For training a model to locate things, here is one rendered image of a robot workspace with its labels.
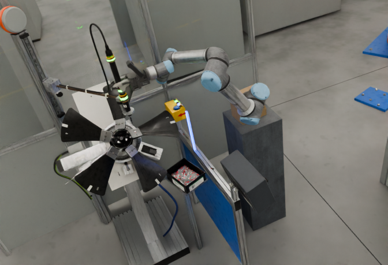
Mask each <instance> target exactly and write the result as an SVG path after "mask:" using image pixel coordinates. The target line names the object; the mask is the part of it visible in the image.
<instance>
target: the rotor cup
mask: <svg viewBox="0 0 388 265"><path fill-rule="evenodd" d="M120 137H123V140H120ZM109 143H110V146H111V145H112V146H113V147H115V148H116V149H118V150H119V151H120V152H124V150H125V149H126V148H128V146H130V145H132V143H133V139H132V136H131V134H130V132H129V131H128V130H126V129H123V128H120V129H117V130H115V131H113V132H112V135H111V140H110V142H109Z"/></svg>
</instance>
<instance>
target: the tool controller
mask: <svg viewBox="0 0 388 265"><path fill-rule="evenodd" d="M220 163H221V165H222V167H223V169H224V171H225V173H226V174H227V176H228V178H229V179H230V181H231V182H232V183H230V184H229V185H230V187H231V188H232V187H233V186H235V188H234V189H233V190H234V192H235V193H236V192H237V191H239V192H240V193H241V195H242V196H243V197H244V199H245V200H246V201H247V202H248V203H249V205H250V206H251V207H252V208H253V210H254V211H256V212H257V214H260V213H261V212H262V211H263V210H265V209H266V208H267V207H269V206H270V205H272V204H273V203H275V199H274V196H273V194H272V192H271V190H270V188H269V186H268V180H267V178H266V177H263V176H262V175H261V174H260V173H259V172H258V171H257V170H256V169H255V168H254V167H253V166H252V165H251V164H250V163H249V162H248V161H247V159H246V158H245V157H244V156H243V155H242V154H241V153H240V152H239V151H238V150H235V151H234V152H232V153H231V154H230V155H228V156H227V157H225V158H224V159H223V160H221V161H220Z"/></svg>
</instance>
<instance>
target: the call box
mask: <svg viewBox="0 0 388 265"><path fill-rule="evenodd" d="M176 100H177V99H176ZM177 101H178V100H177ZM178 102H179V101H178ZM179 103H180V102H179ZM177 105H178V104H177V103H176V102H175V101H174V100H171V101H169V102H166V103H165V108H166V110H167V111H168V112H169V113H170V114H171V115H172V116H173V118H174V120H175V122H178V121H181V120H183V119H186V114H184V115H182V117H178V115H180V114H183V113H185V107H184V106H182V107H180V105H182V104H181V103H180V105H179V107H180V108H179V109H178V110H175V109H174V106H177Z"/></svg>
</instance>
